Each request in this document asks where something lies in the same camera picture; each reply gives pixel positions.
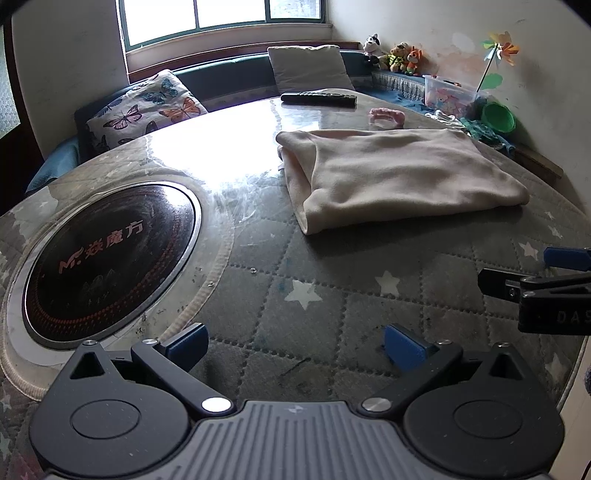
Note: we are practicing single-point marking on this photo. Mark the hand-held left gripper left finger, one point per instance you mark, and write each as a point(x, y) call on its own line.
point(187, 345)

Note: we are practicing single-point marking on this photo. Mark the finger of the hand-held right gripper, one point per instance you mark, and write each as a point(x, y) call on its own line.
point(498, 282)
point(568, 259)

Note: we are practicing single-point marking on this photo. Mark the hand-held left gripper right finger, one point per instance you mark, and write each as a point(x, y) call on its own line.
point(406, 347)

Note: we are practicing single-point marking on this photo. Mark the cream garment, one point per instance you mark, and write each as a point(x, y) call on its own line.
point(392, 184)

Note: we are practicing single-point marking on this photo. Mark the round black induction cooktop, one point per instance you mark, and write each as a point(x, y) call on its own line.
point(111, 263)

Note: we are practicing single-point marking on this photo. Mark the teal plastic toy mould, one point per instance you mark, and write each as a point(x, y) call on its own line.
point(482, 131)

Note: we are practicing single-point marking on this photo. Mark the green plastic bucket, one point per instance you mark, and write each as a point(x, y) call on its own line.
point(496, 117)

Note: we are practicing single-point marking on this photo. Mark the crumpled clear plastic wrap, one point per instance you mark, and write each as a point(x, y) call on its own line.
point(448, 119)

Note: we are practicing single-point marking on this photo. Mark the clear plastic storage box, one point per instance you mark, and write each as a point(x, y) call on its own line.
point(452, 99)

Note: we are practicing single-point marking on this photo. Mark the pink scrunchie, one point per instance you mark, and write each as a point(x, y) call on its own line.
point(383, 111)

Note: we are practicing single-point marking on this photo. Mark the colourful paper pinwheel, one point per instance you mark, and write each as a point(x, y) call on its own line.
point(501, 48)

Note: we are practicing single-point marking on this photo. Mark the butterfly print pillow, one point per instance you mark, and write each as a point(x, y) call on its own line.
point(147, 106)

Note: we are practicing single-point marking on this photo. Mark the brown plush bear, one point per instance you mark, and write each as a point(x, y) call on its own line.
point(398, 57)

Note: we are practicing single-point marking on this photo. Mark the black remote control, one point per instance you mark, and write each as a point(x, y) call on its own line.
point(318, 98)

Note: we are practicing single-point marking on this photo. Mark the black and white plush cow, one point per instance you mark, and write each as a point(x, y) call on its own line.
point(371, 46)

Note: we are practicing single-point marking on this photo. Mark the blue sofa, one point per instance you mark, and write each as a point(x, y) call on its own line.
point(231, 78)

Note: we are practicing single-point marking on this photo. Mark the plain white pillow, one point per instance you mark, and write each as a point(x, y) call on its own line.
point(309, 69)

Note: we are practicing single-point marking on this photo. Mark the green framed window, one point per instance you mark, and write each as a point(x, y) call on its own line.
point(221, 18)

